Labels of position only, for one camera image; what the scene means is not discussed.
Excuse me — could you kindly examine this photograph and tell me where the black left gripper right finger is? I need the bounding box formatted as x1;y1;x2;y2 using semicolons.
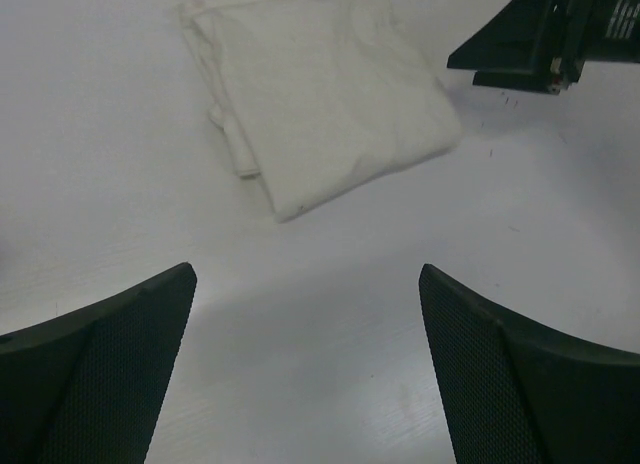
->
419;264;639;463

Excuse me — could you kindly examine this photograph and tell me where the white t shirt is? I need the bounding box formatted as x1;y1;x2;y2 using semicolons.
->
178;0;462;222

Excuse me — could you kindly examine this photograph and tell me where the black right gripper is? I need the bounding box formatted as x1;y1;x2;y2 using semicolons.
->
447;0;596;94

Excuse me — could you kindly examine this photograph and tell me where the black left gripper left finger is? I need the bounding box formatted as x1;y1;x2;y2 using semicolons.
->
1;263;197;463

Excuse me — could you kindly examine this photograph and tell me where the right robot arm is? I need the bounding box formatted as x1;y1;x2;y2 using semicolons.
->
447;0;639;95

